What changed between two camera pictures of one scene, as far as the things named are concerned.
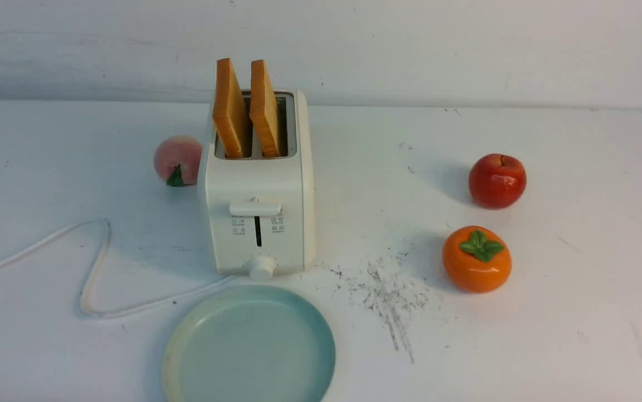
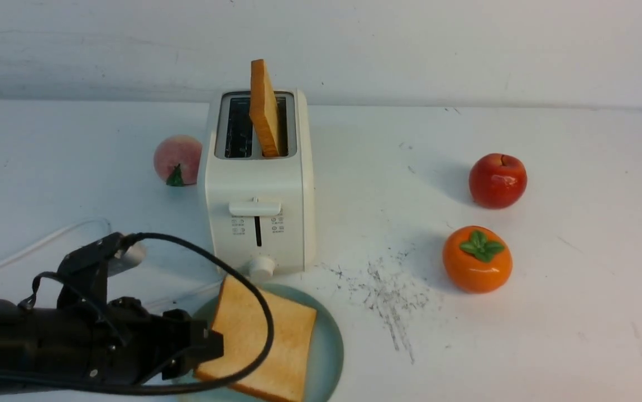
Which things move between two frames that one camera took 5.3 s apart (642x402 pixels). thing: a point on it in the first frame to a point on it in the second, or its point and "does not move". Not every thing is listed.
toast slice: x=229 y=115 to x=240 y=321
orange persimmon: x=476 y=259 does not move
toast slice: x=263 y=110 does not move
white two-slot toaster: x=260 y=209 does not move
